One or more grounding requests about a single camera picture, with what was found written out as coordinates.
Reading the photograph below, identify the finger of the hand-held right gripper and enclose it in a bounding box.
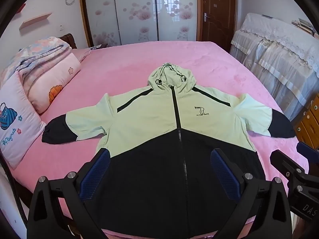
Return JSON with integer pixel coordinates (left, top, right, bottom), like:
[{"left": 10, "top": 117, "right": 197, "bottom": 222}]
[
  {"left": 296, "top": 141, "right": 319, "bottom": 160},
  {"left": 270, "top": 149, "right": 310, "bottom": 180}
]

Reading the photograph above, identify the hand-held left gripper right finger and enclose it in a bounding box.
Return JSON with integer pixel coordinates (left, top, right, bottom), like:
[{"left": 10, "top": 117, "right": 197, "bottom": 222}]
[{"left": 211, "top": 148, "right": 292, "bottom": 239}]

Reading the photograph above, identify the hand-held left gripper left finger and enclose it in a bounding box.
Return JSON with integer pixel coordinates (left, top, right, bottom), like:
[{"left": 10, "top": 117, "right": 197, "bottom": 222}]
[{"left": 27, "top": 148, "right": 117, "bottom": 239}]

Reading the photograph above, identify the green and black hooded jacket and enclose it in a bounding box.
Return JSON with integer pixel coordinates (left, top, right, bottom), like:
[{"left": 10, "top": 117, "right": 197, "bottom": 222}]
[{"left": 41, "top": 63, "right": 296, "bottom": 239}]

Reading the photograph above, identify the wooden drawer cabinet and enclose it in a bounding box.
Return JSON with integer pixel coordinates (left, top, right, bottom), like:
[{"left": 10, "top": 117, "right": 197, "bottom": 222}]
[{"left": 292, "top": 102, "right": 319, "bottom": 150}]

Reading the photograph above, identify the pink printed cushion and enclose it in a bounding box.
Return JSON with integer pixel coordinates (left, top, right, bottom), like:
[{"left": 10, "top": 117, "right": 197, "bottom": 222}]
[{"left": 0, "top": 72, "right": 47, "bottom": 169}]

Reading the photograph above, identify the pink flower pillow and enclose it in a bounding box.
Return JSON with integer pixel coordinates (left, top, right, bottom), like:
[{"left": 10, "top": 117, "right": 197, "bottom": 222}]
[{"left": 21, "top": 52, "right": 83, "bottom": 115}]

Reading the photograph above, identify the pink bed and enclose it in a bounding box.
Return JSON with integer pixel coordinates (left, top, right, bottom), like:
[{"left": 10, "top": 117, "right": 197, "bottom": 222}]
[{"left": 0, "top": 40, "right": 304, "bottom": 239}]

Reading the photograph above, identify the pink flat pillow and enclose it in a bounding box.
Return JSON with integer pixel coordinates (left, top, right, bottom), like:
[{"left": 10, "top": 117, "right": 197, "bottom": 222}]
[{"left": 71, "top": 47, "right": 93, "bottom": 64}]

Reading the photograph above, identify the stack of books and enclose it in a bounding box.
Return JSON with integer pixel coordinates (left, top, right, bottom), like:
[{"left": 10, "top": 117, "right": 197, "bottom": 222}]
[{"left": 291, "top": 17, "right": 315, "bottom": 36}]

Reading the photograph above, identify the floral folded blanket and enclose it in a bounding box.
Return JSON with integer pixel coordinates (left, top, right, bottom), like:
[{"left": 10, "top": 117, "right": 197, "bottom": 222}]
[{"left": 0, "top": 36, "right": 72, "bottom": 85}]

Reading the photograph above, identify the brown wooden door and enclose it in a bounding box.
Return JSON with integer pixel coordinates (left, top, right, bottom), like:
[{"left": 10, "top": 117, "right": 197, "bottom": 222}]
[{"left": 196, "top": 0, "right": 237, "bottom": 53}]

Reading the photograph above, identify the floral sliding door wardrobe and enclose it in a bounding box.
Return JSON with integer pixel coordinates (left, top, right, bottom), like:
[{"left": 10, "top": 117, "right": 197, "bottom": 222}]
[{"left": 78, "top": 0, "right": 203, "bottom": 48}]

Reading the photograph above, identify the black cable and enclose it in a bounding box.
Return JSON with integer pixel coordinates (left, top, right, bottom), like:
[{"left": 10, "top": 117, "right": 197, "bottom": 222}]
[{"left": 0, "top": 152, "right": 28, "bottom": 231}]

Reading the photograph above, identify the wooden bed frame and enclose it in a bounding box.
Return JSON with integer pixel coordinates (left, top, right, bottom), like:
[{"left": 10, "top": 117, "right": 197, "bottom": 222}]
[{"left": 58, "top": 33, "right": 78, "bottom": 50}]

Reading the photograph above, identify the pink wall shelf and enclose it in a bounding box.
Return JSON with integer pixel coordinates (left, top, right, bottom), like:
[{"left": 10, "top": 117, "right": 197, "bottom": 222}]
[{"left": 19, "top": 12, "right": 53, "bottom": 31}]

